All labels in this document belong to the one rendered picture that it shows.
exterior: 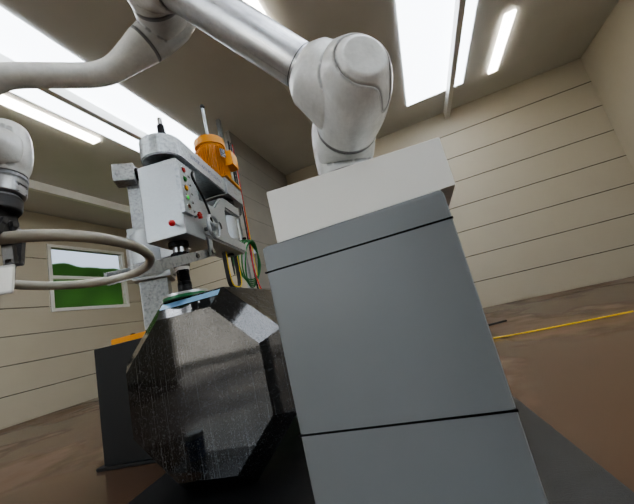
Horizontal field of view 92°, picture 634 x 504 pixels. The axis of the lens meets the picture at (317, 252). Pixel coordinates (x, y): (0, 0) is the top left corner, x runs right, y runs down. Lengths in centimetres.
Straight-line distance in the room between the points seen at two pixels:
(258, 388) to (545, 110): 716
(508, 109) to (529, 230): 241
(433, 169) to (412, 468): 55
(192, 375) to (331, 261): 103
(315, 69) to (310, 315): 50
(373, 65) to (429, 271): 39
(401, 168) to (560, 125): 699
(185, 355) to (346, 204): 110
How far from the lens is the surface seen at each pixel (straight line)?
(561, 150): 742
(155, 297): 258
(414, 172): 66
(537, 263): 685
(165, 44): 113
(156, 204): 177
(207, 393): 151
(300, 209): 69
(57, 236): 99
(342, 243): 64
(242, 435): 148
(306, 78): 72
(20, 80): 104
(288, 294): 67
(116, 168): 286
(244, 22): 84
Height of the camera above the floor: 63
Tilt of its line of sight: 11 degrees up
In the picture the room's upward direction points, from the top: 14 degrees counter-clockwise
